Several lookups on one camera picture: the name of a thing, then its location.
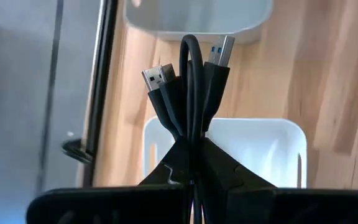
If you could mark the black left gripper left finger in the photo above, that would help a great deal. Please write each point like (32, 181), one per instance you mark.
(166, 174)

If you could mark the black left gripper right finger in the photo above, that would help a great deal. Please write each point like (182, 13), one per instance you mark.
(222, 174)

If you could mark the white plastic bin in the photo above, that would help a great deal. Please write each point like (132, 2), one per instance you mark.
(197, 15)
(259, 149)

